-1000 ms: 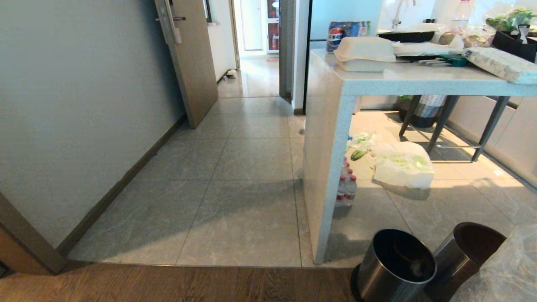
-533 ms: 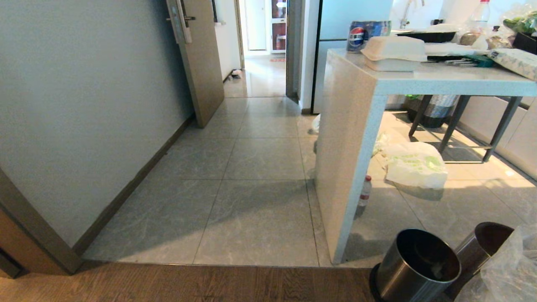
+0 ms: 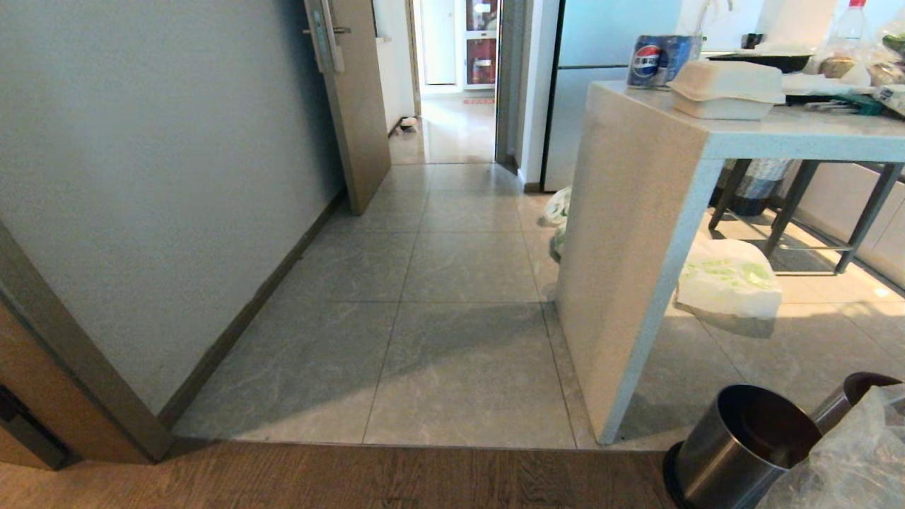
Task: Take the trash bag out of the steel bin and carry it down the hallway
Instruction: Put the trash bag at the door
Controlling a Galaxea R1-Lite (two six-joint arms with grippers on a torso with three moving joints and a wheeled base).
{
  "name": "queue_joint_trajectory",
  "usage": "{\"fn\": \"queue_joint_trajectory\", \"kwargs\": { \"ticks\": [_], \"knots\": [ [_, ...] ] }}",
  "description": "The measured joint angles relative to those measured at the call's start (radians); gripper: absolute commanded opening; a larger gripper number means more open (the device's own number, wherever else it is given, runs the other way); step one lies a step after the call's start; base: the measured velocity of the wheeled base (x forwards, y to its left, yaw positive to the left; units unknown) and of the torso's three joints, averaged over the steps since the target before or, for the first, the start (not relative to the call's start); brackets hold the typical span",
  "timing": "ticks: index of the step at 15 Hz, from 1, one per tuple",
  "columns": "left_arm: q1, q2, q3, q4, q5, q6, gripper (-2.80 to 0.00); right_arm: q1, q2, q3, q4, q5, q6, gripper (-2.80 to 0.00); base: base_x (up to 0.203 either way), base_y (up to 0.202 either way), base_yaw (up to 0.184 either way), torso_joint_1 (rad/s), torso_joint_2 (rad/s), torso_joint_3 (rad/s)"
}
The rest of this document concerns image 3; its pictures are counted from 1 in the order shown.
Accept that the steel bin lid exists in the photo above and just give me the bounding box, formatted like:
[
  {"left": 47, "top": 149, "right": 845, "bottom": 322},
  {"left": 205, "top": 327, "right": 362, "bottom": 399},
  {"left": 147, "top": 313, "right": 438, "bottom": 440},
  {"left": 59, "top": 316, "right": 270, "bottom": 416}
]
[{"left": 810, "top": 372, "right": 903, "bottom": 435}]

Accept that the blue soda can pack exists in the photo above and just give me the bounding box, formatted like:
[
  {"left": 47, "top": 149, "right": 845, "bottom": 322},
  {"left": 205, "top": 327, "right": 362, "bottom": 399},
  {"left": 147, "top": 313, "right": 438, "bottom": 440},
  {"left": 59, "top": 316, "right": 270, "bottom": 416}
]
[{"left": 627, "top": 35, "right": 703, "bottom": 90}]

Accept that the white stone counter table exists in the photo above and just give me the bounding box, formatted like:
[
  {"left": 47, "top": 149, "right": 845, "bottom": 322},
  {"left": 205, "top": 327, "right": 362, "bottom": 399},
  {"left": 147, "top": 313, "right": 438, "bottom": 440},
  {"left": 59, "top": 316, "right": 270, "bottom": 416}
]
[{"left": 556, "top": 80, "right": 905, "bottom": 446}]

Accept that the clear plastic bottle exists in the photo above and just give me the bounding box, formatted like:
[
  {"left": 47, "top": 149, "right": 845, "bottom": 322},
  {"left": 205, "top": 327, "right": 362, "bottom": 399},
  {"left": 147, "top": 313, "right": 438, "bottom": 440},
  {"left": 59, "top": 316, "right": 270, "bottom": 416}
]
[{"left": 827, "top": 0, "right": 869, "bottom": 45}]

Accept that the silver door handle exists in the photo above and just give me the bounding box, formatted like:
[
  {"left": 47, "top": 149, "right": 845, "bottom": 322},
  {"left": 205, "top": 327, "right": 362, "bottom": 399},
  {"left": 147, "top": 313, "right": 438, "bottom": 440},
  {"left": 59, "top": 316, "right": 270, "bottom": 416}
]
[{"left": 303, "top": 0, "right": 351, "bottom": 74}]

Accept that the clear plastic trash bag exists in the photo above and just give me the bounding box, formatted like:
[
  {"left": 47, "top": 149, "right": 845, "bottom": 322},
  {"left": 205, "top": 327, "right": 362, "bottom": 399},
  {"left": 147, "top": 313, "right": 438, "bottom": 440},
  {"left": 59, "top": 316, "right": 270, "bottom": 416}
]
[{"left": 757, "top": 385, "right": 905, "bottom": 509}]

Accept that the glass door cabinet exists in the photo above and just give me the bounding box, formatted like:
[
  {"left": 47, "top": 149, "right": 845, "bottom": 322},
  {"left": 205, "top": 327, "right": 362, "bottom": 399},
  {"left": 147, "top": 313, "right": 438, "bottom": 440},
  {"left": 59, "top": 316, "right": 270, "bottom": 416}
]
[{"left": 464, "top": 0, "right": 498, "bottom": 88}]

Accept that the wrapped food package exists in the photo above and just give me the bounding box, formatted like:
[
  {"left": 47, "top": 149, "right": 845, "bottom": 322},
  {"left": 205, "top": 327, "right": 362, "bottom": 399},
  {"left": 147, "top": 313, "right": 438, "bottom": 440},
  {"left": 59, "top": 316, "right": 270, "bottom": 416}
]
[{"left": 817, "top": 44, "right": 872, "bottom": 87}]

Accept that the white green plastic bag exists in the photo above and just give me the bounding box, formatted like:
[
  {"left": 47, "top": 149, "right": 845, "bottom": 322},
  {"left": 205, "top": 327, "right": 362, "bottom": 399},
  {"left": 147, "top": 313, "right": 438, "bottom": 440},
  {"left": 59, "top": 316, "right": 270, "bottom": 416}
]
[{"left": 675, "top": 239, "right": 783, "bottom": 320}]

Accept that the black metal stool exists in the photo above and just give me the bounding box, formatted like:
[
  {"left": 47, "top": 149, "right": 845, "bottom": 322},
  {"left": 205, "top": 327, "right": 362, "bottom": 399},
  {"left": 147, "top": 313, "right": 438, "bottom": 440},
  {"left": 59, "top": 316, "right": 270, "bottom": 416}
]
[{"left": 708, "top": 159, "right": 905, "bottom": 275}]

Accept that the beige wooden door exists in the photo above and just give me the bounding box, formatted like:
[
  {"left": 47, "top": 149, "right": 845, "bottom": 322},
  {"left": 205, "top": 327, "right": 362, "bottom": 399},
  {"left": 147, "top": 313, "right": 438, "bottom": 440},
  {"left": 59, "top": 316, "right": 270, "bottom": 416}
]
[{"left": 303, "top": 0, "right": 392, "bottom": 216}]

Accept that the small white plastic bag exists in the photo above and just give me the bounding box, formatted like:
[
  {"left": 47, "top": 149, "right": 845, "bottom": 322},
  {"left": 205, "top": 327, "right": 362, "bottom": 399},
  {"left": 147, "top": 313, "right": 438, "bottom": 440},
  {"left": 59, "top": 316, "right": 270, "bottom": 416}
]
[{"left": 542, "top": 186, "right": 572, "bottom": 227}]

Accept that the white foam takeout box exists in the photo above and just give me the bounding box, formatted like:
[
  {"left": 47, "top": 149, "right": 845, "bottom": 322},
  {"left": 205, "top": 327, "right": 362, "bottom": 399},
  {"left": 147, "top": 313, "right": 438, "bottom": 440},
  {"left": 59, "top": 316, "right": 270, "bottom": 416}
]
[{"left": 667, "top": 60, "right": 787, "bottom": 121}]

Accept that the striped bin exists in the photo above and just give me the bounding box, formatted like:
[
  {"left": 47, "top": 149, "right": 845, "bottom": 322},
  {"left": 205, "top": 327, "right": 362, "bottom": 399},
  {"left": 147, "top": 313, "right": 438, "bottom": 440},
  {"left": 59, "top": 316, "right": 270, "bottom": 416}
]
[{"left": 714, "top": 158, "right": 793, "bottom": 216}]

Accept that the steel trash bin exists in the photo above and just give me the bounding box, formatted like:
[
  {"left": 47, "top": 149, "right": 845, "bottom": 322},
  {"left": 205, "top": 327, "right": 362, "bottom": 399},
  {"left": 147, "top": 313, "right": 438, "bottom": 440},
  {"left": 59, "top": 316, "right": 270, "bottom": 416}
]
[{"left": 663, "top": 384, "right": 824, "bottom": 509}]

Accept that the silver refrigerator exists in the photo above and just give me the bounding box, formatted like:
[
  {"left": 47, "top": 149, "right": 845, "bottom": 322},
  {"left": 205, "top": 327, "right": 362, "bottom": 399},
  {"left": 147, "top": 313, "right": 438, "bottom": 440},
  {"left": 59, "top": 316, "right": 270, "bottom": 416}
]
[{"left": 541, "top": 0, "right": 684, "bottom": 193}]

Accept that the black bowl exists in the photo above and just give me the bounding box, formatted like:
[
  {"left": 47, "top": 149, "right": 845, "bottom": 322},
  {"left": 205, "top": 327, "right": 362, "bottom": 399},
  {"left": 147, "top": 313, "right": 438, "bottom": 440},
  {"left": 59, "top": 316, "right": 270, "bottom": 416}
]
[{"left": 707, "top": 48, "right": 814, "bottom": 74}]

